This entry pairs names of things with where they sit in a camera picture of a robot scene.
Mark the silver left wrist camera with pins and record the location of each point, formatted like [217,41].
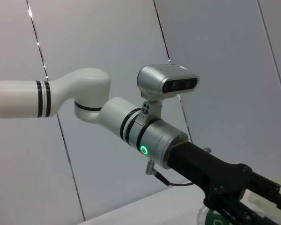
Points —
[159,79]

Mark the clear green-label water bottle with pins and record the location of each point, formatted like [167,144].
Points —
[213,219]

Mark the green glass fruit bowl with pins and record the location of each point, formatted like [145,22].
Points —
[255,199]

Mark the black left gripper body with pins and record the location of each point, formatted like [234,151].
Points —
[213,173]

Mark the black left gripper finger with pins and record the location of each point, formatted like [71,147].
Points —
[271,191]
[234,211]

